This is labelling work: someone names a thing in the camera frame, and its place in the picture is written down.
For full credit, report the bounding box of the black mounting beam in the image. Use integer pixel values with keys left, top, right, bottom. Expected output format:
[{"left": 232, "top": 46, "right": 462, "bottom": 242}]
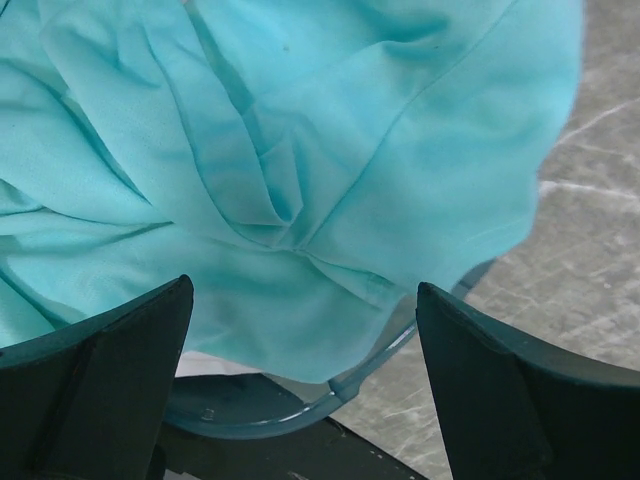
[{"left": 159, "top": 419, "right": 423, "bottom": 480}]

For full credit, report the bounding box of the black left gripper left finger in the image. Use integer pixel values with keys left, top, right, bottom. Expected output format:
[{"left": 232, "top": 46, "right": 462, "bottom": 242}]
[{"left": 1, "top": 276, "right": 194, "bottom": 479}]

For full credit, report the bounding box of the turquoise t-shirt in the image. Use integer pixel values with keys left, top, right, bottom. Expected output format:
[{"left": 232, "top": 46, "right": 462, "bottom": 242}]
[{"left": 1, "top": 1, "right": 585, "bottom": 383}]

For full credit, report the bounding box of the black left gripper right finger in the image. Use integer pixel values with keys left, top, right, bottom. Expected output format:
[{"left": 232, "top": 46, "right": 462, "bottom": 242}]
[{"left": 416, "top": 283, "right": 639, "bottom": 480}]

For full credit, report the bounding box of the white t-shirt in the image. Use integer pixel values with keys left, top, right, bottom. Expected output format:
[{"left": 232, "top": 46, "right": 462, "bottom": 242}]
[{"left": 175, "top": 351, "right": 260, "bottom": 378}]

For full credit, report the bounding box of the clear blue plastic bin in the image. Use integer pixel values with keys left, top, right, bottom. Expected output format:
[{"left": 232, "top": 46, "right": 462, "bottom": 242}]
[{"left": 167, "top": 259, "right": 496, "bottom": 441}]

